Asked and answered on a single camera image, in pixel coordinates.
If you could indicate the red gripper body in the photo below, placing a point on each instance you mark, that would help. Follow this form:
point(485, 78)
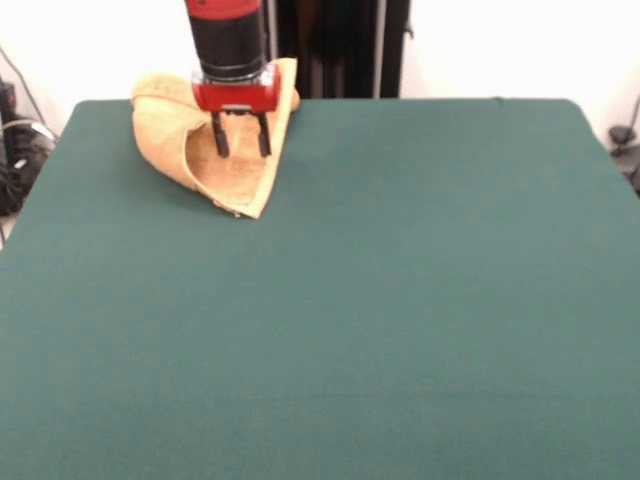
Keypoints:
point(235, 97)

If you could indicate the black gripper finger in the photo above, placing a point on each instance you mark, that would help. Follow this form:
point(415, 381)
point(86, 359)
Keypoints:
point(263, 137)
point(221, 140)

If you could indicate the tan terry towel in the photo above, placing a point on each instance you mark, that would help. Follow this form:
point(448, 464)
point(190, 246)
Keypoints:
point(165, 135)

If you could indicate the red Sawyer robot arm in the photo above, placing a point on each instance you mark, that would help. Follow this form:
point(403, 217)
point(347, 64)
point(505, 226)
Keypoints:
point(227, 40)

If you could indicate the dark green table cloth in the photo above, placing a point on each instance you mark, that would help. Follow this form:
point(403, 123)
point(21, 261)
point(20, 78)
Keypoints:
point(350, 325)

